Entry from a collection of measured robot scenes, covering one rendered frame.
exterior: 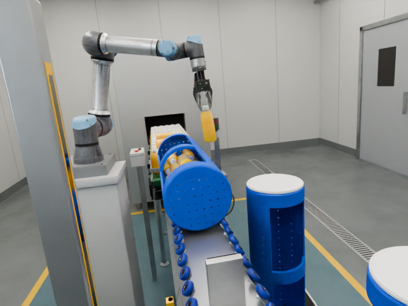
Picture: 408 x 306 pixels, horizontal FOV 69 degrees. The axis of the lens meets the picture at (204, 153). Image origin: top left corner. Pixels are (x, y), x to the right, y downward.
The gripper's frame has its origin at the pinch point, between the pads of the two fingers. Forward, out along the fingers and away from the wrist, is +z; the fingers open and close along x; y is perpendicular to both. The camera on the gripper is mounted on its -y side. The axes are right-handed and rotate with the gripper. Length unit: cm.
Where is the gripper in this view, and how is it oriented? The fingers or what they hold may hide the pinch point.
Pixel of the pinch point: (204, 107)
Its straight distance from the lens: 156.9
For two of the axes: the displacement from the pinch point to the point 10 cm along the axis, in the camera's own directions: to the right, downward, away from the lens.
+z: 1.7, 9.6, 2.0
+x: 9.8, -1.9, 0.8
